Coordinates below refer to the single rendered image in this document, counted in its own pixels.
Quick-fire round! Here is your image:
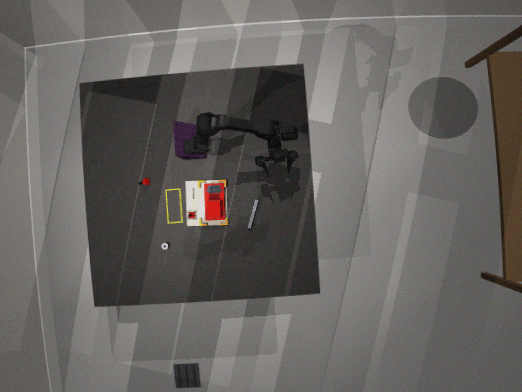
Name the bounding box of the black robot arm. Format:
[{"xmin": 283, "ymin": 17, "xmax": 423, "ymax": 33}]
[{"xmin": 184, "ymin": 112, "xmax": 298, "ymax": 164}]

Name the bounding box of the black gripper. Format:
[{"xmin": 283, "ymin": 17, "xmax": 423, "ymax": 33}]
[{"xmin": 255, "ymin": 141, "xmax": 299, "ymax": 178}]

